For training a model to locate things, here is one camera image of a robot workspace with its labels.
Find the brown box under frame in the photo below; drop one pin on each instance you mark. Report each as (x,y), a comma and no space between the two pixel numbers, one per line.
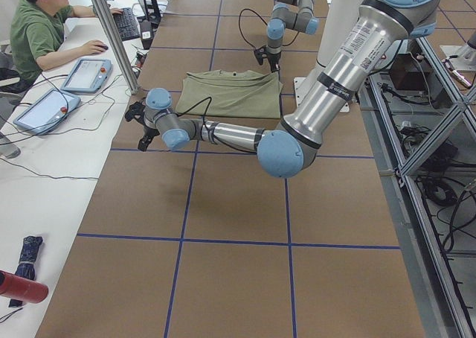
(409,74)

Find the olive green long-sleeve shirt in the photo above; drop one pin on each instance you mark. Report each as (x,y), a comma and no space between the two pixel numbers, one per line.
(247,94)

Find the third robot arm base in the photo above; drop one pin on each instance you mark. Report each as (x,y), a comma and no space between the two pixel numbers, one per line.
(459,59)

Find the teach pendant tablet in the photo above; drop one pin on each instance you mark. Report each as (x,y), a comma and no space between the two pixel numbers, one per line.
(87,76)
(47,112)

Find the black power adapter labelled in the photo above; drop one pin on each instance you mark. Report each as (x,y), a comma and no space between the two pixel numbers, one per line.
(146,33)

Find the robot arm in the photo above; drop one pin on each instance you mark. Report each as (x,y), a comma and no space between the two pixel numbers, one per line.
(293,144)
(296,15)

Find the far teach pendant tablet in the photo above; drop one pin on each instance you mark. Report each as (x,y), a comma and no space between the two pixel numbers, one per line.
(87,76)

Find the red cylindrical bottle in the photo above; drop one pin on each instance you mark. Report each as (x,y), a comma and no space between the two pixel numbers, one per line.
(22,289)

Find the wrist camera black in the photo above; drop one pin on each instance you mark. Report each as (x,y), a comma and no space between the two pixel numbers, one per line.
(135,112)
(260,54)

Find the near teach pendant tablet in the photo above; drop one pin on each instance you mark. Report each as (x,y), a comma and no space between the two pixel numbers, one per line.
(47,112)

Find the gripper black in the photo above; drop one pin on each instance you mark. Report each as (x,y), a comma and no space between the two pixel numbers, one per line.
(147,132)
(274,58)

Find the person in green shirt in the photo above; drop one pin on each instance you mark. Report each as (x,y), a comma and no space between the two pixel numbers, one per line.
(37,32)

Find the folded dark blue umbrella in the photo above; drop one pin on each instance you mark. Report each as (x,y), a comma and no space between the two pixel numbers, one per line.
(27,259)

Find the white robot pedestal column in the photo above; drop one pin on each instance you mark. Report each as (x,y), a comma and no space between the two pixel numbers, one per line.
(342,16)

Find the aluminium frame post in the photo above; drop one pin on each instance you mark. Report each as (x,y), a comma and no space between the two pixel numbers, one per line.
(112,33)

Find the black keyboard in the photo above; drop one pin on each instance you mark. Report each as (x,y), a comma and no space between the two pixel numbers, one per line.
(126,24)

